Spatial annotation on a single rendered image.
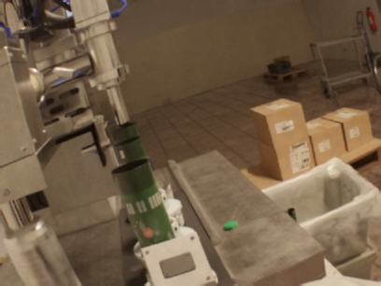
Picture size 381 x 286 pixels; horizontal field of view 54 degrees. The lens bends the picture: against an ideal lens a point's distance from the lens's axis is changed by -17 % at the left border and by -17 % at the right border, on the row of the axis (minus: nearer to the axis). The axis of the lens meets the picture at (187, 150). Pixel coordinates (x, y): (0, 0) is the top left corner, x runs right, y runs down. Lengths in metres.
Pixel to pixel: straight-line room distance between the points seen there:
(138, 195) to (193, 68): 10.60
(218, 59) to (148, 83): 1.86
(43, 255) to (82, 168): 0.31
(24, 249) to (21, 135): 0.12
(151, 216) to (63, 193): 0.43
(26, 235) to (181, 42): 10.51
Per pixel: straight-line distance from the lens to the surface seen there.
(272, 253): 0.49
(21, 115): 0.41
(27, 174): 0.42
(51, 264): 0.46
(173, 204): 0.58
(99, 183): 0.74
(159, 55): 10.80
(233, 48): 11.15
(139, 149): 0.44
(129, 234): 0.65
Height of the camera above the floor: 1.27
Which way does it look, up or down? 13 degrees down
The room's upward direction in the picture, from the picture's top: 18 degrees counter-clockwise
